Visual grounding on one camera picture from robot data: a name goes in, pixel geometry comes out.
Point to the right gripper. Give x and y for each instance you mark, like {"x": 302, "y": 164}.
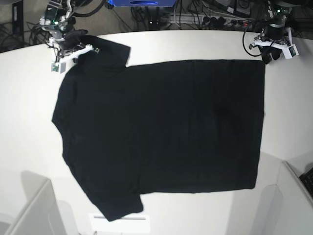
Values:
{"x": 69, "y": 45}

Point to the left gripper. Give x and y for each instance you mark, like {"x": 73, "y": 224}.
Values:
{"x": 273, "y": 41}

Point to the black T-shirt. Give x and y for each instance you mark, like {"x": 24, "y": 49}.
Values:
{"x": 186, "y": 126}

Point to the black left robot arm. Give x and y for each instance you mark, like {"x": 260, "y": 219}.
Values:
{"x": 276, "y": 16}

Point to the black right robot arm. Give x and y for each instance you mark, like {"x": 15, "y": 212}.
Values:
{"x": 58, "y": 20}

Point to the blue box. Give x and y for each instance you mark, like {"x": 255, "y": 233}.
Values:
{"x": 133, "y": 3}

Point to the black keyboard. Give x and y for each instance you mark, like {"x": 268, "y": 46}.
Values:
{"x": 307, "y": 180}

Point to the white right partition panel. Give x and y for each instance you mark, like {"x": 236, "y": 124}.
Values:
{"x": 285, "y": 208}

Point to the white partition panel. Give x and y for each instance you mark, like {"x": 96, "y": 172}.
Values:
{"x": 285, "y": 208}
{"x": 28, "y": 206}

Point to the white left partition panel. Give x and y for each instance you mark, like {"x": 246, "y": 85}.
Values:
{"x": 28, "y": 206}

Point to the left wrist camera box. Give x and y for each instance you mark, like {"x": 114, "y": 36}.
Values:
{"x": 290, "y": 51}

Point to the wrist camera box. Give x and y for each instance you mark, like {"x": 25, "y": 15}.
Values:
{"x": 58, "y": 67}
{"x": 290, "y": 51}

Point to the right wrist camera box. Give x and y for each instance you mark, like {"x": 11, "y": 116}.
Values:
{"x": 58, "y": 67}

